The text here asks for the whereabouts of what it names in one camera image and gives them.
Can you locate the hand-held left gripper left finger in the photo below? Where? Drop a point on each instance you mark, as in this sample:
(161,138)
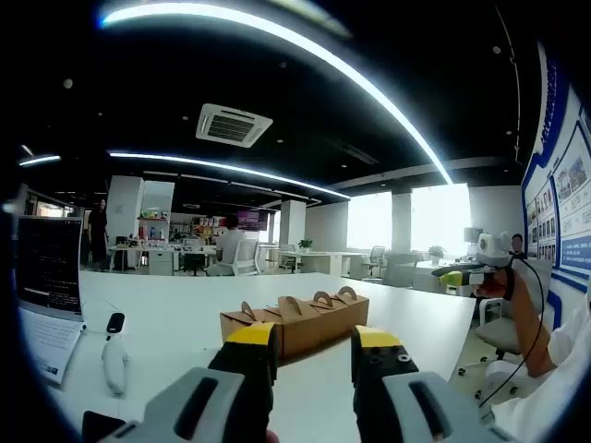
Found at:
(217,397)

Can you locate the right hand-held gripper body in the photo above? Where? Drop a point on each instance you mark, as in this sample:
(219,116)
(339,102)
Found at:
(493,249)

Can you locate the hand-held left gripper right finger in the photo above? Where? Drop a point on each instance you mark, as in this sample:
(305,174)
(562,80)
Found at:
(397,401)

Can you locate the brown kraft paper box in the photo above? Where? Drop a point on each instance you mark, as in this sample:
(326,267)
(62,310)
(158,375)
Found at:
(314,330)
(360,314)
(339,323)
(233,325)

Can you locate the person's right hand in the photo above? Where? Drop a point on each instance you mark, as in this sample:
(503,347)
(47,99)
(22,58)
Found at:
(494,288)

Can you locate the person's left hand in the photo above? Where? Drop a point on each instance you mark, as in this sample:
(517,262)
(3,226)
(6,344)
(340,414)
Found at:
(272,437)

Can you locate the potted plant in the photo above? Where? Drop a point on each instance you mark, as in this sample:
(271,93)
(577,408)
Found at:
(436,252)
(305,243)

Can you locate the grey office chair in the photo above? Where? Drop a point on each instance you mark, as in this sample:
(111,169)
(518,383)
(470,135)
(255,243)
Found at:
(376,254)
(498,334)

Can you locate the white elongated device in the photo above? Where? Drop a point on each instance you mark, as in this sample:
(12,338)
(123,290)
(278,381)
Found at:
(114,364)

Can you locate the white office desk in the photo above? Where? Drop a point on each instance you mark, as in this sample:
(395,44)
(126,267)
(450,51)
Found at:
(159,260)
(330,263)

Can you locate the white office chair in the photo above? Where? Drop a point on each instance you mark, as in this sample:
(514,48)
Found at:
(247,256)

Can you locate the purple screen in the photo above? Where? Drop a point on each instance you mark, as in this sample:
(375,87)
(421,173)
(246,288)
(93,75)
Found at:
(252,220)

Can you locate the shelf with colourful goods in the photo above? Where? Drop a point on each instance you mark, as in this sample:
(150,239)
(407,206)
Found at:
(152,226)

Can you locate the silver laptop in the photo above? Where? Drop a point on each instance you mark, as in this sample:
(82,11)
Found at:
(48,263)

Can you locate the ceiling light strip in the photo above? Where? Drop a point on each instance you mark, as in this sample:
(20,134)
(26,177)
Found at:
(39,160)
(184,8)
(221,166)

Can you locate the ceiling air conditioner unit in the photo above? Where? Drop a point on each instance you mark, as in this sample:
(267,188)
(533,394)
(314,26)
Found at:
(233,125)

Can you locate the blue wall poster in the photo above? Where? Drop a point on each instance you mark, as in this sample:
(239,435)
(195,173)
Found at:
(570,217)

